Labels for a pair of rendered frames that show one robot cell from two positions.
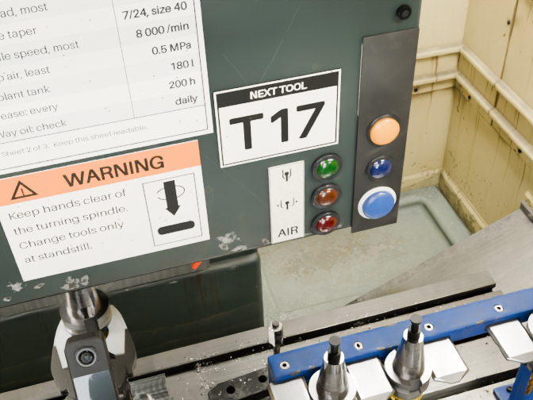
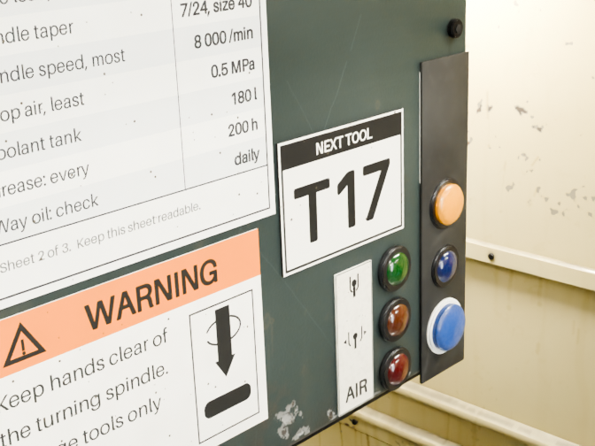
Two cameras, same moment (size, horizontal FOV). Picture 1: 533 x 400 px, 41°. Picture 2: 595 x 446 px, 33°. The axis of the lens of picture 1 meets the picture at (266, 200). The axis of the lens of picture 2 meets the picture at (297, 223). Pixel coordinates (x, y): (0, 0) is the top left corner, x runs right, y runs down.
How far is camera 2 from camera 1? 0.32 m
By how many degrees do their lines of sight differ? 35
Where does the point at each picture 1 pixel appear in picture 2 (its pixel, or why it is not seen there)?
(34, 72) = (63, 103)
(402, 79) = (458, 126)
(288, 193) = (356, 318)
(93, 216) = (120, 389)
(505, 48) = not seen: hidden behind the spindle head
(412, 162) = not seen: outside the picture
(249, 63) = (313, 98)
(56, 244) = not seen: outside the picture
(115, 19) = (172, 15)
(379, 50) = (436, 81)
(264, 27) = (328, 42)
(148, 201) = (196, 349)
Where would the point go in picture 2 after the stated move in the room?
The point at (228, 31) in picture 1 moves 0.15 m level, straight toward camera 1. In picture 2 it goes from (293, 45) to (521, 88)
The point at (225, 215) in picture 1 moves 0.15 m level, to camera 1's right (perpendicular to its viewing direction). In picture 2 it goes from (286, 369) to (501, 302)
